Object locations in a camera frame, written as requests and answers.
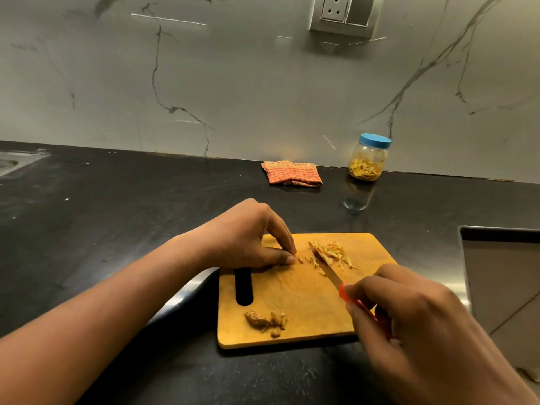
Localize steel sink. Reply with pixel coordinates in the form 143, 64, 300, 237
0, 149, 51, 178

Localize chopped ginger strips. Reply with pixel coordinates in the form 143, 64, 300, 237
298, 241, 359, 277

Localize red handled knife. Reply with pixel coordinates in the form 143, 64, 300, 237
308, 241, 393, 339

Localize orange checked cloth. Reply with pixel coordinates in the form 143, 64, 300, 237
260, 160, 324, 188

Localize person's left forearm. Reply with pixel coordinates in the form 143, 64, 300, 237
0, 233, 214, 405

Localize person's left hand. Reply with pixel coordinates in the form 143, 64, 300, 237
187, 197, 298, 271

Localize blue-lidded plastic jar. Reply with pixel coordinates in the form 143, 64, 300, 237
348, 133, 393, 182

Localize grey wall switch plate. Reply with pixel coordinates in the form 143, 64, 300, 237
308, 0, 385, 39

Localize person's right hand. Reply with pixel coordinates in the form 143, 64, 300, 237
344, 263, 534, 405

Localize beige cabinet door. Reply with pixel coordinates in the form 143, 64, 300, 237
458, 225, 540, 370

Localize knobby ginger piece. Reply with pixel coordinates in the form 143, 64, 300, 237
244, 310, 272, 332

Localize wooden cutting board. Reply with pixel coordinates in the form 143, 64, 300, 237
217, 232, 398, 350

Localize blue jar lid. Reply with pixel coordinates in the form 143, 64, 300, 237
358, 133, 393, 150

